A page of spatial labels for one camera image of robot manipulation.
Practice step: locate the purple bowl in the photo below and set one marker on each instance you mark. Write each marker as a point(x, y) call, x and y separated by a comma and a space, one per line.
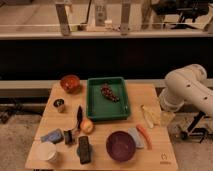
point(120, 146)

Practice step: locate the blue sponge block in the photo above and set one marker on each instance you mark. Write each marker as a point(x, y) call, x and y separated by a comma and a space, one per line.
point(55, 136)

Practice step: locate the green plastic tray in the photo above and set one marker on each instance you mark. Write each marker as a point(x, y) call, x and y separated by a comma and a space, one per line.
point(99, 108)

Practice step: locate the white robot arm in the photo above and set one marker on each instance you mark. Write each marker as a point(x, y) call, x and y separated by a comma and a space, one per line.
point(186, 84)

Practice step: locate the small dark-topped cup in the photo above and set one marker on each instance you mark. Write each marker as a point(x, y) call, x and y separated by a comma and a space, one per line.
point(59, 104)

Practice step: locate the dark purple eggplant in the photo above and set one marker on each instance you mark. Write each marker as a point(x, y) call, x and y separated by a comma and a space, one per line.
point(79, 117)

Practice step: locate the small black brush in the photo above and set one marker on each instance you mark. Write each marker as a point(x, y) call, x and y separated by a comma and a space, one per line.
point(69, 139)

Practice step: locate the peach apple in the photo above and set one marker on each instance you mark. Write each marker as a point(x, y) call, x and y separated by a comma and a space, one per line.
point(87, 126)

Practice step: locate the grey-blue folded towel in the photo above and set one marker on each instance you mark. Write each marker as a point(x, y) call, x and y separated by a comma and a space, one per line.
point(134, 133)

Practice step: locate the orange carrot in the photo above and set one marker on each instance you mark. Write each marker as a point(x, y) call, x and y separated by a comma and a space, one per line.
point(143, 131)

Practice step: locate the orange-brown bowl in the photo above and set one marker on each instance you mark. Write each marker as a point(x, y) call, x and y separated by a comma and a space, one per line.
point(70, 83)

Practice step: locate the black rectangular remote block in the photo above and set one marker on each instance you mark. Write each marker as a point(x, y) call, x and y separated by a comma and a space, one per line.
point(84, 150)

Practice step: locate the white paper cup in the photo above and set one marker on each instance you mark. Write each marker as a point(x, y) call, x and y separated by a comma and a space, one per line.
point(47, 152)

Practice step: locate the dark red grape bunch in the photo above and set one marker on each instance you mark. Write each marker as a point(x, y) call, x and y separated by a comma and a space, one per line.
point(107, 92)

